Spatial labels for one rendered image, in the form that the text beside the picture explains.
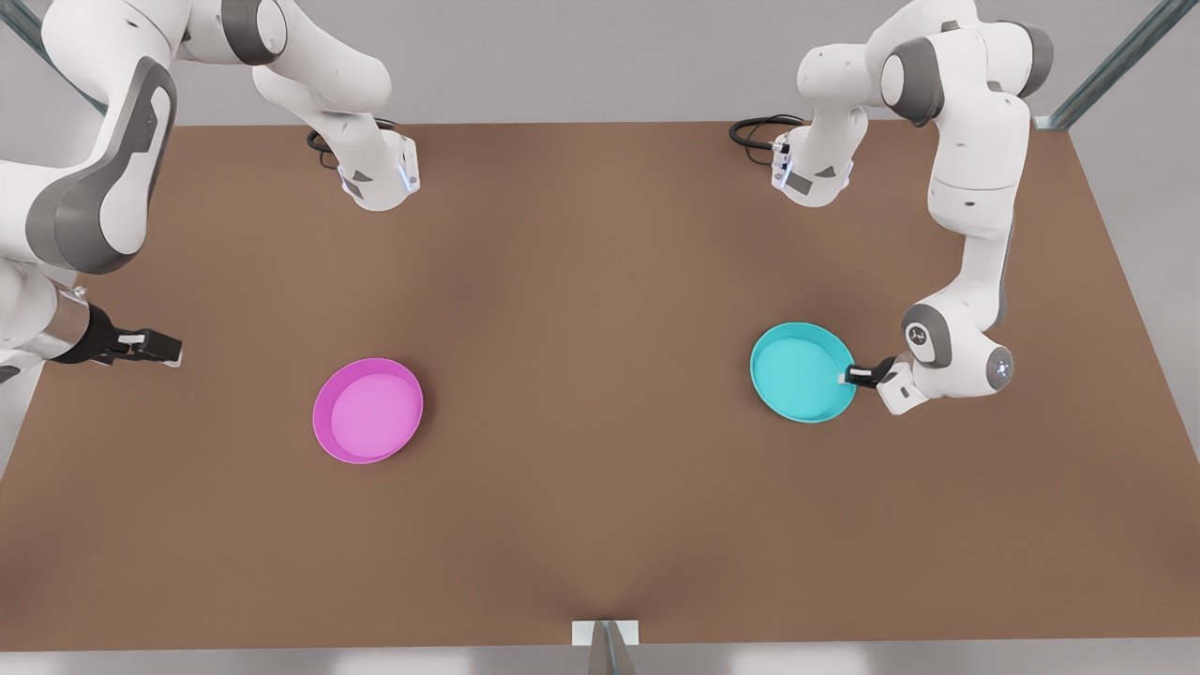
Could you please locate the blue plate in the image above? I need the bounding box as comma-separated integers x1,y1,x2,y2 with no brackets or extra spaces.
750,322,858,425

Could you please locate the pink plate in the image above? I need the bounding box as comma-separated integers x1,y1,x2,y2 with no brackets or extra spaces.
312,357,425,466

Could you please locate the black cable loop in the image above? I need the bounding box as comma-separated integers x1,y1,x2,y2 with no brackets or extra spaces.
307,116,400,171
728,113,809,167

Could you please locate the silver frame post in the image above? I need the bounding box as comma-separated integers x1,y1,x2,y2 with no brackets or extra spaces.
0,0,107,116
572,619,640,675
1033,0,1200,130

